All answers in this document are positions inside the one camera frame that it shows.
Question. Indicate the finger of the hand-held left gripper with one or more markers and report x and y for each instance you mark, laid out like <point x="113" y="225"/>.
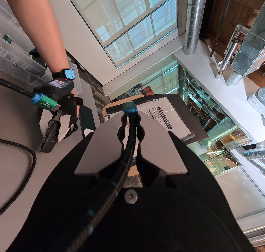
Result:
<point x="42" y="117"/>

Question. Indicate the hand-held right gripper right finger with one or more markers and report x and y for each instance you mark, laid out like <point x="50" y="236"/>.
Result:
<point x="161" y="148"/>

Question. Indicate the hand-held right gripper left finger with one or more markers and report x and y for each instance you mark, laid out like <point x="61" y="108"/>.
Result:
<point x="99" y="148"/>

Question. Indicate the person's left forearm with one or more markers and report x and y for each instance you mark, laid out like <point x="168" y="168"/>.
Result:
<point x="37" y="28"/>

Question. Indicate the person's left hand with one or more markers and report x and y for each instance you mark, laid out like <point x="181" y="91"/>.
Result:
<point x="75" y="93"/>

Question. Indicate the black smartwatch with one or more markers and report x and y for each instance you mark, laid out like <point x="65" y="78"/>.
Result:
<point x="69" y="74"/>

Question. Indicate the wooden instruction board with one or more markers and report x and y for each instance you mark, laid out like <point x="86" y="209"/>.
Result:
<point x="165" y="119"/>

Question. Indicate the dark teal block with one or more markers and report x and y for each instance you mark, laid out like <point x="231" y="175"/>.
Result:
<point x="87" y="119"/>

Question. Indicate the clear plastic bin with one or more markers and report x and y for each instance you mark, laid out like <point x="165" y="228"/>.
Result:
<point x="16" y="59"/>

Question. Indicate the framed glass window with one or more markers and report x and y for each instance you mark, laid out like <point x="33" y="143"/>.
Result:
<point x="124" y="18"/>

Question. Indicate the insulated silver pipes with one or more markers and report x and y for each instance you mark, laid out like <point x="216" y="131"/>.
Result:
<point x="227" y="55"/>

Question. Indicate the black ceiling pipe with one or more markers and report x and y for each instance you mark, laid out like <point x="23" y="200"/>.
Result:
<point x="222" y="21"/>

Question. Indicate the rectangular silver air duct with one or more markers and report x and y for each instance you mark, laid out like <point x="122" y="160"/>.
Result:
<point x="248" y="49"/>

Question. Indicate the round spiral air duct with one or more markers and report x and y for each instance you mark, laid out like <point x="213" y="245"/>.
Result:
<point x="196" y="18"/>

